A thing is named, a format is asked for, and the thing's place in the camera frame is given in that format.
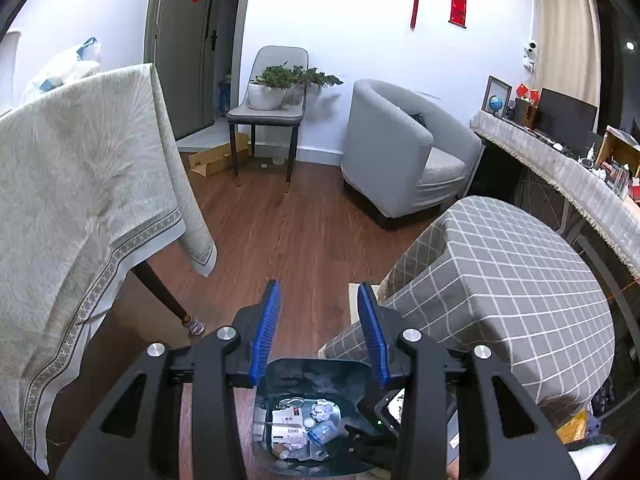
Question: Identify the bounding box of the white paper ball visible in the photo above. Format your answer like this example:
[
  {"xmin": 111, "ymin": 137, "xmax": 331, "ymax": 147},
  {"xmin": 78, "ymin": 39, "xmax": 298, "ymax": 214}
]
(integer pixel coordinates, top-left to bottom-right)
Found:
[{"xmin": 271, "ymin": 406, "xmax": 308, "ymax": 451}]

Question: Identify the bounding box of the dark teal trash bin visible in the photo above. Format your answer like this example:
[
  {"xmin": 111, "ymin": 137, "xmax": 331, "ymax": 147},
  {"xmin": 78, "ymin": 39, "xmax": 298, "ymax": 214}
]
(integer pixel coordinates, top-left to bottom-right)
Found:
[{"xmin": 248, "ymin": 359, "xmax": 393, "ymax": 479}]

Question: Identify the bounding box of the grey checked tablecloth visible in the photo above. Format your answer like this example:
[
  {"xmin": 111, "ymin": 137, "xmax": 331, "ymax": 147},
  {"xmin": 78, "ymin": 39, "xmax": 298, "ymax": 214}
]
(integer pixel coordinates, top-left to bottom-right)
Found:
[{"xmin": 316, "ymin": 195, "xmax": 616, "ymax": 428}]

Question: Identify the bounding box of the black table leg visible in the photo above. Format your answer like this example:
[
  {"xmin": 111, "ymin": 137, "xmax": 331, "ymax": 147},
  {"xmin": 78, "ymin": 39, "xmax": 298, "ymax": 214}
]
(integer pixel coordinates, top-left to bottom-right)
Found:
[{"xmin": 131, "ymin": 260, "xmax": 205, "ymax": 337}]

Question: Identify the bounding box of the long cloth-covered sideboard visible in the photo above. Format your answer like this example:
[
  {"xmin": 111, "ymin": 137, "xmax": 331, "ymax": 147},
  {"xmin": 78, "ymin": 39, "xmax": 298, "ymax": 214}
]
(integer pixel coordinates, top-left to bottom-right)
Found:
[{"xmin": 470, "ymin": 110, "xmax": 640, "ymax": 278}]

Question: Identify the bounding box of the beige patterned tablecloth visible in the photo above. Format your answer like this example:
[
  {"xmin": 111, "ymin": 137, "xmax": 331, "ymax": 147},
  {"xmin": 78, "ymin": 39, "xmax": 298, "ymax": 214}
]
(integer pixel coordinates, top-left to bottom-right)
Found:
[{"xmin": 1, "ymin": 64, "xmax": 217, "ymax": 468}]

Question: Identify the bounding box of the flat cardboard box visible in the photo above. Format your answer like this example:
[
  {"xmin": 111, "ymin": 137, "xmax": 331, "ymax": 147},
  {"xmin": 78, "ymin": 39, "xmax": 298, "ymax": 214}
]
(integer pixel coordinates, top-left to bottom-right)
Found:
[{"xmin": 189, "ymin": 132, "xmax": 250, "ymax": 177}]

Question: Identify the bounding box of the grey armchair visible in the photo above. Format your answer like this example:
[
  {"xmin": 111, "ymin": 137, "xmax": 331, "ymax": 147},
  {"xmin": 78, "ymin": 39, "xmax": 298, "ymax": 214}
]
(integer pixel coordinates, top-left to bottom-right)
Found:
[{"xmin": 341, "ymin": 79, "xmax": 482, "ymax": 219}]

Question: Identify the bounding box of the wooden shelf box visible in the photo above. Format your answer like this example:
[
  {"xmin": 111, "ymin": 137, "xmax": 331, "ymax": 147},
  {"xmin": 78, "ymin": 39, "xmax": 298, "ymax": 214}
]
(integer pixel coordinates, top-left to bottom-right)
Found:
[{"xmin": 596, "ymin": 126, "xmax": 640, "ymax": 178}]

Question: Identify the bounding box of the black monitor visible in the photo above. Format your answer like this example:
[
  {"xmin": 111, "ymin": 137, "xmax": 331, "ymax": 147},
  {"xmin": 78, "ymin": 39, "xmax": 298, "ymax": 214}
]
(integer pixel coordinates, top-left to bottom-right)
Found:
[{"xmin": 534, "ymin": 88, "xmax": 598, "ymax": 151}]

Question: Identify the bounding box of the grey dining chair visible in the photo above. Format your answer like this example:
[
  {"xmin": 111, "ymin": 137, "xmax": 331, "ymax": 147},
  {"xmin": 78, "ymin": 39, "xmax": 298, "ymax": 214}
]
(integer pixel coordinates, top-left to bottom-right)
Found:
[{"xmin": 227, "ymin": 46, "xmax": 309, "ymax": 191}]

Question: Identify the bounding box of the framed picture with globe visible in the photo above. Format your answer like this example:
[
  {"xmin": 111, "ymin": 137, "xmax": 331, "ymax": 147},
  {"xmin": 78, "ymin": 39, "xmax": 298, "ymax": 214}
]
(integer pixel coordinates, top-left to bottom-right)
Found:
[{"xmin": 482, "ymin": 76, "xmax": 512, "ymax": 118}]

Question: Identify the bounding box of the potted green plant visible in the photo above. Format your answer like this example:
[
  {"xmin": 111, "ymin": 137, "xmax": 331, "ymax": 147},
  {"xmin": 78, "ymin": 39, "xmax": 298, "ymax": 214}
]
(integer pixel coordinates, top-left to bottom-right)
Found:
[{"xmin": 247, "ymin": 63, "xmax": 343, "ymax": 112}]

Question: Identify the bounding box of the beige curtain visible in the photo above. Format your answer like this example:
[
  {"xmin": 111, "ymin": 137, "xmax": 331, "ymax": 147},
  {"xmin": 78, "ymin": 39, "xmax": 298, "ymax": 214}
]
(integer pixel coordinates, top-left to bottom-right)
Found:
[{"xmin": 533, "ymin": 0, "xmax": 601, "ymax": 107}]

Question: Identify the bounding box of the grey door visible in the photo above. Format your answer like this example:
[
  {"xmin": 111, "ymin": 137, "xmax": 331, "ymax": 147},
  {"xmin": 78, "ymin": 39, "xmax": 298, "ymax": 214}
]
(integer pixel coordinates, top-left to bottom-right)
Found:
[{"xmin": 143, "ymin": 0, "xmax": 239, "ymax": 140}]

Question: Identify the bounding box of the white security camera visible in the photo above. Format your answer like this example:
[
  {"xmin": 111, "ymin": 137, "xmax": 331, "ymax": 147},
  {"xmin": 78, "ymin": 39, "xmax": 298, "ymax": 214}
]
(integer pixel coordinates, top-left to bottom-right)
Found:
[{"xmin": 523, "ymin": 40, "xmax": 537, "ymax": 70}]

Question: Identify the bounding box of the red wall banner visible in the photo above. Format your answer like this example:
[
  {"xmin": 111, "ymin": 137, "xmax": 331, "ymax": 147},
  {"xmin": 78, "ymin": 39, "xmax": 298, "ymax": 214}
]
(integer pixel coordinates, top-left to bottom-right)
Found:
[{"xmin": 449, "ymin": 0, "xmax": 468, "ymax": 28}]

